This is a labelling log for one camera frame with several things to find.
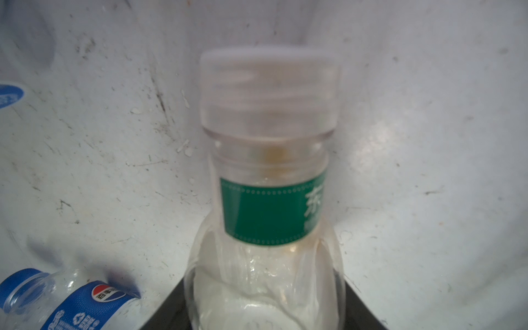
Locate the green white label bottle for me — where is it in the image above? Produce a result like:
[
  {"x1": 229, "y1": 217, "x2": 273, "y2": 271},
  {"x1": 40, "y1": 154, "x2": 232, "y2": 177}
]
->
[{"x1": 184, "y1": 47, "x2": 346, "y2": 329}]

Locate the small blue label bottle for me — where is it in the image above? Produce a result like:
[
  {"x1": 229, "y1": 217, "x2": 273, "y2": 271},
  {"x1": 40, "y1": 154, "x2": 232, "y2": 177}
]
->
[{"x1": 1, "y1": 268, "x2": 144, "y2": 329}]

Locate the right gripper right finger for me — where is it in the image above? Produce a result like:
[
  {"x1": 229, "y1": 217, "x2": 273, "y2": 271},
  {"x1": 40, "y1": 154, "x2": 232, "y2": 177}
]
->
[{"x1": 344, "y1": 282, "x2": 387, "y2": 330}]

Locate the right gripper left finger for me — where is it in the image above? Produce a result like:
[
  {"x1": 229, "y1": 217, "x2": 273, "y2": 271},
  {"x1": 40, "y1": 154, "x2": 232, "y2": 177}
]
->
[{"x1": 140, "y1": 279, "x2": 192, "y2": 330}]

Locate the blue label bottle right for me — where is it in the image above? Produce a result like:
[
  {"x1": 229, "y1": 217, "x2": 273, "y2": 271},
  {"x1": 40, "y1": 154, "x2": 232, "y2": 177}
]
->
[{"x1": 0, "y1": 84, "x2": 26, "y2": 109}]

